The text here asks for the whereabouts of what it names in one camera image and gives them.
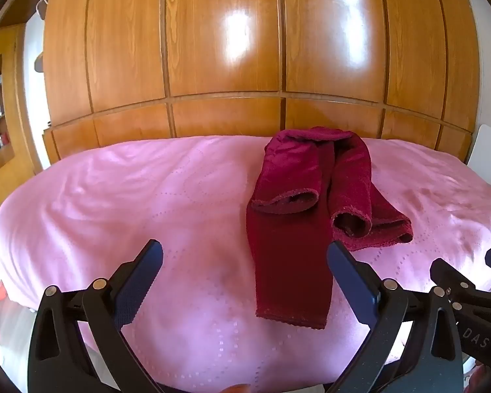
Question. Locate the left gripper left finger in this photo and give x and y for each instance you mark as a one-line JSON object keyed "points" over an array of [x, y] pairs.
{"points": [[58, 359]]}

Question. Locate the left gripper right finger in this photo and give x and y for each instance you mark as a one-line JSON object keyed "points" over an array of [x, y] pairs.
{"points": [[413, 344]]}

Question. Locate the dark red small garment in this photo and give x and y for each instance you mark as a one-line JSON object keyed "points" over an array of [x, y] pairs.
{"points": [[315, 187]]}

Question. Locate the pink bedspread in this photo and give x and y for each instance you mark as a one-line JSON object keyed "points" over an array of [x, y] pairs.
{"points": [[197, 329]]}

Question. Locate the wooden wall shelf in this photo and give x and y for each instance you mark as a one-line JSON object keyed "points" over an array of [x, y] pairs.
{"points": [[19, 160]]}

